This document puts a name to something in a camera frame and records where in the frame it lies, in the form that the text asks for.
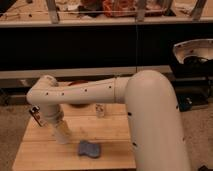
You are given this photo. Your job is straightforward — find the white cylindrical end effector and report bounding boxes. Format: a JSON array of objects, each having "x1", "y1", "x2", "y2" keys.
[{"x1": 53, "y1": 120, "x2": 71, "y2": 144}]

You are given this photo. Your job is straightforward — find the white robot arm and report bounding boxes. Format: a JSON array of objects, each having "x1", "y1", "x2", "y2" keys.
[{"x1": 26, "y1": 70, "x2": 191, "y2": 171}]

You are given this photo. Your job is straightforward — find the blue eraser sponge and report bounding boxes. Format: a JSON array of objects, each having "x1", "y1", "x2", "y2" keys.
[{"x1": 78, "y1": 140, "x2": 101, "y2": 158}]

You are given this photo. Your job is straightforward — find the orange ceramic bowl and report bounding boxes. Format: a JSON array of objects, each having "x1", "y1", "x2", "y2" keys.
[{"x1": 68, "y1": 80, "x2": 89, "y2": 108}]

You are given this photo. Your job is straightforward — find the small dark card box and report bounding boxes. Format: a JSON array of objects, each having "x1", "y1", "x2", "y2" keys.
[{"x1": 29, "y1": 106, "x2": 46, "y2": 127}]

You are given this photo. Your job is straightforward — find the small clear glass bottle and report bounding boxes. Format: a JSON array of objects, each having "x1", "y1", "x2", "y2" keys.
[{"x1": 95, "y1": 104, "x2": 105, "y2": 118}]

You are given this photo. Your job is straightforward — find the orange basket on shelf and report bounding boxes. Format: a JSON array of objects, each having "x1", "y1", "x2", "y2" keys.
[{"x1": 102, "y1": 0, "x2": 135, "y2": 17}]

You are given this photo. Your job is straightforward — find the silver metal dome lamp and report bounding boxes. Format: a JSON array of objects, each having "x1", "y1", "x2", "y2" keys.
[{"x1": 173, "y1": 38, "x2": 213, "y2": 64}]

